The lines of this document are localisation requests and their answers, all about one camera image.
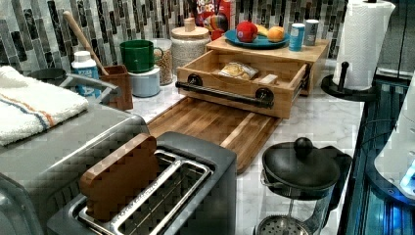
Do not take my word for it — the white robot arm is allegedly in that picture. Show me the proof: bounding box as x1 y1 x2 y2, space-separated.
374 78 415 201

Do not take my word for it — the red apple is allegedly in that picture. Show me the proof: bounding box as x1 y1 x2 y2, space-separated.
236 21 257 43

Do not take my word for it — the wooden cutting board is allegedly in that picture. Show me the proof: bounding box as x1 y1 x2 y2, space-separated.
148 97 282 174

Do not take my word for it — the black cup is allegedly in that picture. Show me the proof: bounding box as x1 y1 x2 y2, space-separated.
28 68 67 86

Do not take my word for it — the black french press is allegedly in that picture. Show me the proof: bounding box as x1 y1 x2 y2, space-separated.
253 137 352 235

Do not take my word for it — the teal shaker with white lid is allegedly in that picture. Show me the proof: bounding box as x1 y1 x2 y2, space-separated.
289 23 305 52

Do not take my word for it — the grey shaker with white lid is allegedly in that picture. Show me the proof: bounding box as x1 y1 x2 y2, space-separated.
303 20 319 46

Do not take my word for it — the white striped towel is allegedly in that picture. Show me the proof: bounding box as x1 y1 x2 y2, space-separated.
0 66 89 146

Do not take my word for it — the light blue canister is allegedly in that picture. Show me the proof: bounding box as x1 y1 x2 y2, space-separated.
129 66 161 97

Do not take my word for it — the wooden drawer with black handle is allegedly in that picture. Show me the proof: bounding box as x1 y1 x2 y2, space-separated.
175 50 310 118

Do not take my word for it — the paper towel roll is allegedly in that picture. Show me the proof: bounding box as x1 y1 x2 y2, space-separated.
333 0 395 90

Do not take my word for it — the small wooden block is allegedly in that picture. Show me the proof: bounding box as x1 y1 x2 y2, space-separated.
258 74 278 84

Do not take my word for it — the brown wooden utensil holder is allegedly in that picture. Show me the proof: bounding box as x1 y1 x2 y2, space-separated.
100 65 133 111

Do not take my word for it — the wooden drawer cabinet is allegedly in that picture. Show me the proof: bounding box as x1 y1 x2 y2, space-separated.
207 36 330 95

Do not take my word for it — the silver toaster oven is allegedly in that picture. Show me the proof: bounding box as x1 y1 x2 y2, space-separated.
0 72 151 235

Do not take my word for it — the plastic snack bag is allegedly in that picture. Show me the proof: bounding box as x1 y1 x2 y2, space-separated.
219 62 258 80

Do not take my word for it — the teal plate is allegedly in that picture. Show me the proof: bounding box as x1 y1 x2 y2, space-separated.
224 29 290 50

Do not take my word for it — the froot loops cereal box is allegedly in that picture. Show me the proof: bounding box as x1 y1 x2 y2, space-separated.
192 0 235 40

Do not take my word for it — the green mug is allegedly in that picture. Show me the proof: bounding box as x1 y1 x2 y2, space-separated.
119 39 163 73

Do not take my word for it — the wooden spoon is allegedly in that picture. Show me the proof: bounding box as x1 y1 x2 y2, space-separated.
63 11 108 75

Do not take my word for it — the glass jar with grains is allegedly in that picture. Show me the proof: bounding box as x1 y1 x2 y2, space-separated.
151 38 173 85

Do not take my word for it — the black paper towel holder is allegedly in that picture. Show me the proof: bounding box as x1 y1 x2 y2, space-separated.
320 62 377 102

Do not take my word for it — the large jar with wooden lid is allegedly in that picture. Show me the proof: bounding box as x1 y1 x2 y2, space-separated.
170 18 210 74

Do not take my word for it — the wooden toast slice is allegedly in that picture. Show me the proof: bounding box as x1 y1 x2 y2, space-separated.
79 133 160 222

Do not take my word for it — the black two-slot toaster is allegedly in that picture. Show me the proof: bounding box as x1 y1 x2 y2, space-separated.
47 131 237 235

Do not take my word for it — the orange fruit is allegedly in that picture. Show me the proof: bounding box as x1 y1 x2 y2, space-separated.
267 26 285 42

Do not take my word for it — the yellow banana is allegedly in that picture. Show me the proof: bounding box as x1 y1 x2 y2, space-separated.
256 24 268 36

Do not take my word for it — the white and blue bottle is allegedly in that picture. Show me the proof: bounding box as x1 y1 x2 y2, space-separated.
71 51 101 98

